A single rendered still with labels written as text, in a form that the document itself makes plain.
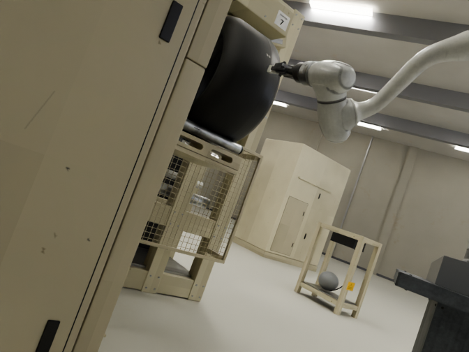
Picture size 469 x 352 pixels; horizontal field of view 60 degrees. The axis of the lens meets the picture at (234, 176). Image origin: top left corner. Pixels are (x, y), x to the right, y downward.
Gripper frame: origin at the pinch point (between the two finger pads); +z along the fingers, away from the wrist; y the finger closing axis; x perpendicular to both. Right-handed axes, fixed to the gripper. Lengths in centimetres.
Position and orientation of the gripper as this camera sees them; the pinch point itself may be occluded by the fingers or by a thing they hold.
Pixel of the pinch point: (273, 69)
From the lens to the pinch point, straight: 170.7
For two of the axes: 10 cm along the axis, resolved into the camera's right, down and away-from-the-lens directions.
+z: -5.1, -2.8, 8.2
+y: -7.5, -3.2, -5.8
